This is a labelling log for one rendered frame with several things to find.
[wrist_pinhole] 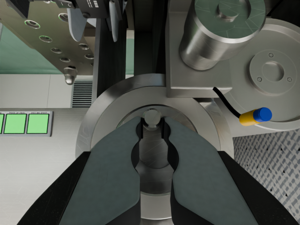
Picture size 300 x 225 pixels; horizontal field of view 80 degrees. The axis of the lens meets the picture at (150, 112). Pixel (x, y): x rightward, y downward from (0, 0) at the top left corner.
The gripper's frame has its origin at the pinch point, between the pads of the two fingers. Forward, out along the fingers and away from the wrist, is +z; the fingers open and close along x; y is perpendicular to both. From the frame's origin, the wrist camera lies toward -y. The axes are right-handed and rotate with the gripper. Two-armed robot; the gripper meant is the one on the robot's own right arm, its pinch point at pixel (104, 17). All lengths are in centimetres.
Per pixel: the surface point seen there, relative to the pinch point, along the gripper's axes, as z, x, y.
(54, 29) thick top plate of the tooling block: 10.7, -12.1, -5.9
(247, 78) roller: -2.9, 15.5, 9.3
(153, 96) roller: -4.0, 5.9, 11.5
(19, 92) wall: 263, -198, -72
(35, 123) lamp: 28.8, -24.6, 9.7
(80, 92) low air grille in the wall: 261, -101, -71
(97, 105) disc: -3.1, 0.5, 12.1
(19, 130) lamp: 28.8, -28.6, 11.4
